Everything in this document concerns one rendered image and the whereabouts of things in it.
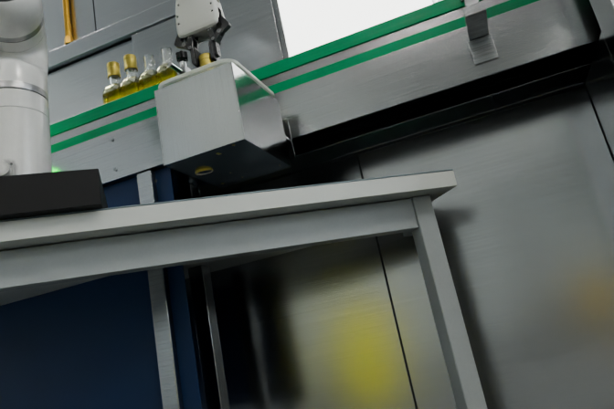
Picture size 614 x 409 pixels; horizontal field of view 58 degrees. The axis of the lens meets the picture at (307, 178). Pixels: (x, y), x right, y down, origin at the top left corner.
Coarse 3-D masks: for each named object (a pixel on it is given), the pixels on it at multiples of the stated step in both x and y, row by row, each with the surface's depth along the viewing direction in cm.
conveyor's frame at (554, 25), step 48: (576, 0) 110; (432, 48) 119; (528, 48) 112; (576, 48) 120; (288, 96) 128; (336, 96) 124; (384, 96) 120; (432, 96) 129; (480, 96) 125; (96, 144) 133; (144, 144) 128; (144, 192) 126; (192, 192) 142
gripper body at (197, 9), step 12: (180, 0) 121; (192, 0) 120; (204, 0) 119; (216, 0) 120; (180, 12) 121; (192, 12) 119; (204, 12) 119; (216, 12) 118; (180, 24) 120; (192, 24) 119; (204, 24) 118; (216, 24) 121; (180, 36) 120; (204, 36) 122
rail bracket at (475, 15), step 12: (468, 0) 107; (468, 12) 106; (480, 12) 106; (468, 24) 109; (480, 24) 110; (468, 36) 115; (480, 36) 115; (480, 48) 115; (492, 48) 114; (480, 60) 114
